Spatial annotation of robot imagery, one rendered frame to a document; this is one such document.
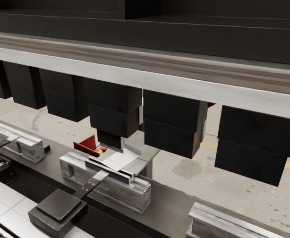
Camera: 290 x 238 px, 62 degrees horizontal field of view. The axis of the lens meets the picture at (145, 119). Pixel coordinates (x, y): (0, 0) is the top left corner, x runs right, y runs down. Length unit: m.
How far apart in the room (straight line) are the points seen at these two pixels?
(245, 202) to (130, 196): 1.57
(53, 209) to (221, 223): 0.47
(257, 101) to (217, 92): 0.08
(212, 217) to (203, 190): 1.52
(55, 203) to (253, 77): 0.61
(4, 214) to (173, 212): 0.53
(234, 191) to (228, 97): 1.89
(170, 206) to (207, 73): 0.68
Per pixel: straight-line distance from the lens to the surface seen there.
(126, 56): 0.37
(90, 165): 0.94
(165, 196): 0.96
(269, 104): 0.53
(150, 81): 0.60
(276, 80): 0.30
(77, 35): 0.46
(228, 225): 0.78
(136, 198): 0.86
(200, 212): 0.80
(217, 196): 2.29
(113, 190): 0.91
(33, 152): 1.19
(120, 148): 0.80
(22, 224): 0.81
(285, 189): 2.59
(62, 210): 0.73
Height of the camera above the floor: 1.55
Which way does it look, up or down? 27 degrees down
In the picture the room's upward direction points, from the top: straight up
